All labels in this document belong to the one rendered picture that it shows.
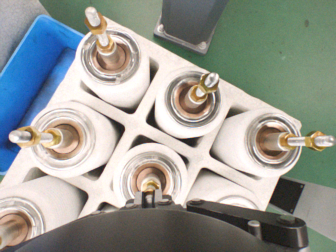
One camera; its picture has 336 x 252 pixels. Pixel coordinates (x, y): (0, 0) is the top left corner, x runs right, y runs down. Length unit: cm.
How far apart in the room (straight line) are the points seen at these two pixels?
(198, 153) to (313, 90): 44
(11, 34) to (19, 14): 4
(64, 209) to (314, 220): 37
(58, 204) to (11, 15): 35
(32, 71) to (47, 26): 10
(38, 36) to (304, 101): 66
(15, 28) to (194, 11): 35
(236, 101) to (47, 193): 31
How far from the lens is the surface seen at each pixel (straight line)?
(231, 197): 28
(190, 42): 55
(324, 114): 69
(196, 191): 32
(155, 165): 25
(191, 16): 47
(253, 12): 68
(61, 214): 31
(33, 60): 53
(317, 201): 42
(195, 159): 33
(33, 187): 31
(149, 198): 17
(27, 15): 53
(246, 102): 37
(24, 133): 20
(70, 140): 26
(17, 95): 54
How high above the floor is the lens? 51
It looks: 83 degrees down
